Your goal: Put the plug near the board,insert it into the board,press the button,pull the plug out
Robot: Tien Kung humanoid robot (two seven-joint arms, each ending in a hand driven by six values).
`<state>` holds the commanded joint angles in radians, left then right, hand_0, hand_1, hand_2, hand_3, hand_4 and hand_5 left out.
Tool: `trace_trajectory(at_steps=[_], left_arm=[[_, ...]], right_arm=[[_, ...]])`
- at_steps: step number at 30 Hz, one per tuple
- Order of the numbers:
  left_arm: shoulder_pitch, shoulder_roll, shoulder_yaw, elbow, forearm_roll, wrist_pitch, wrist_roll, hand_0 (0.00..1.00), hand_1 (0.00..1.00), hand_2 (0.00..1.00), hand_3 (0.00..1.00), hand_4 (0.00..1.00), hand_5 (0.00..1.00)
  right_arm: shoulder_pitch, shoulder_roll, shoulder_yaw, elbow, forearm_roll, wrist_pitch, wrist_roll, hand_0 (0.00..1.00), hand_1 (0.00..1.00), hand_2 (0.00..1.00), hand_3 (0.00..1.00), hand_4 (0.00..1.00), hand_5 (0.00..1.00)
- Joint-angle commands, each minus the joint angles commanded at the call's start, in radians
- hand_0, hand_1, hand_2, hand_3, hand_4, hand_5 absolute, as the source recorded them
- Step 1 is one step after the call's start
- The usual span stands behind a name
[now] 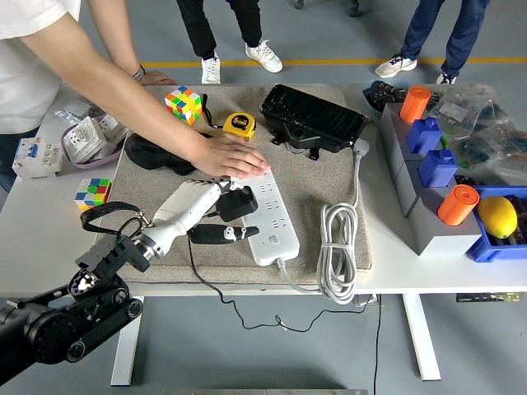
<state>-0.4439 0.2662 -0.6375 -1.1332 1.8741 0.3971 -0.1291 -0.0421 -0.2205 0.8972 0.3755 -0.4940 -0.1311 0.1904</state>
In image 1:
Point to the white circuit breaker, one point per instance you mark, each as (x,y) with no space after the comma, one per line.
(37,158)

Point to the orange cylinder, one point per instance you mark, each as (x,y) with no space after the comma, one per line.
(415,103)
(457,205)

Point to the black rectangular device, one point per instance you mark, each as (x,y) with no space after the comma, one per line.
(313,115)

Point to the clear bags of parts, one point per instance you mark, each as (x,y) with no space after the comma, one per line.
(486,123)

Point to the white power strip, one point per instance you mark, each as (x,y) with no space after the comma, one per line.
(280,247)

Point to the white table leg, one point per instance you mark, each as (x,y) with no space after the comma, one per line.
(420,337)
(125,341)

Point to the person's left forearm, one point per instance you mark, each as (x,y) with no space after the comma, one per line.
(123,59)

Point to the grey block holder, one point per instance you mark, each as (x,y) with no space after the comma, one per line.
(436,238)

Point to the person in white shirt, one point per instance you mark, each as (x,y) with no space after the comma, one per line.
(20,74)

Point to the person in blue trousers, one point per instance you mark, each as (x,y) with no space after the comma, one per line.
(424,29)

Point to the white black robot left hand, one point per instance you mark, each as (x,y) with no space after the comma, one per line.
(185,205)

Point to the blue bowl with parts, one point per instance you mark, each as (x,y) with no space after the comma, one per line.
(383,92)

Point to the person's right hand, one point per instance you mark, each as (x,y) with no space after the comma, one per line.
(230,158)

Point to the blue plastic bin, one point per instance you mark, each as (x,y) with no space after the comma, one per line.
(481,249)

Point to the black table control panel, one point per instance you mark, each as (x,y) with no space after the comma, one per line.
(486,297)

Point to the small colourful puzzle cube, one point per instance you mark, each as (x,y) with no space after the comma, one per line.
(92,193)

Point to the person's left hand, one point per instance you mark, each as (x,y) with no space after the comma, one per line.
(158,78)

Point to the blue block with knob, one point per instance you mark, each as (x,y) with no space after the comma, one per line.
(424,138)
(437,169)

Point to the black cloth pouch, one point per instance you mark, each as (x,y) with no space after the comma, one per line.
(142,154)

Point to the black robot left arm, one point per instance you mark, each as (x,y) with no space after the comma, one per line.
(53,325)

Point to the grey box under table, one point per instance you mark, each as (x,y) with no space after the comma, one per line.
(366,300)

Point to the person in black trousers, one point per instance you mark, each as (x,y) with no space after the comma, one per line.
(197,24)

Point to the yellow lemon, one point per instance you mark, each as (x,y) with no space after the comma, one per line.
(497,217)

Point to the large colourful puzzle cube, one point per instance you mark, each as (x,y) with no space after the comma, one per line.
(181,105)

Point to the green plastic piece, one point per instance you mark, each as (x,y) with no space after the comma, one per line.
(443,142)

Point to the thick yellow tape measure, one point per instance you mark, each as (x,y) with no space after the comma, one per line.
(239,125)

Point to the grey-brown mat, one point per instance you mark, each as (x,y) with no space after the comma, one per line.
(313,185)

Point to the person's right forearm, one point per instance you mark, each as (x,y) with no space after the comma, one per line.
(152,119)

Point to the white wall socket panel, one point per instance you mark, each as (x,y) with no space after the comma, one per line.
(84,138)
(111,127)

